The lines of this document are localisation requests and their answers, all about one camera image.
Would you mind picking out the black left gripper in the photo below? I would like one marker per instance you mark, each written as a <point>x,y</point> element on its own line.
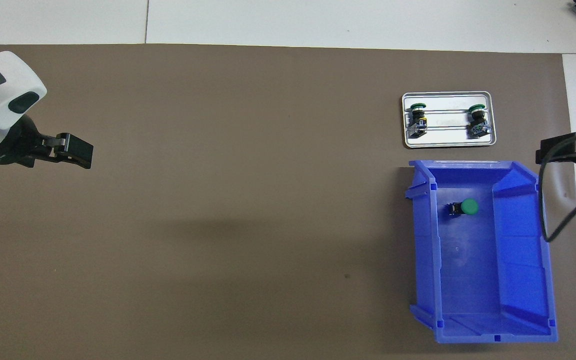
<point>15,142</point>

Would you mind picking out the brown table mat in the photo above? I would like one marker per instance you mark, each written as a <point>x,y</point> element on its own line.
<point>218,150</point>

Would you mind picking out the green push button switch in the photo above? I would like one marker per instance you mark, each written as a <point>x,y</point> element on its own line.
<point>478,120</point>
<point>468,206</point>
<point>418,120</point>

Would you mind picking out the blue plastic storage bin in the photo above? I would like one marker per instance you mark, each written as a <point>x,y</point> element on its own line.
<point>468,275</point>

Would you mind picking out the silver metal tray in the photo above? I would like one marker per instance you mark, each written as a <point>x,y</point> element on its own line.
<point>448,120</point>

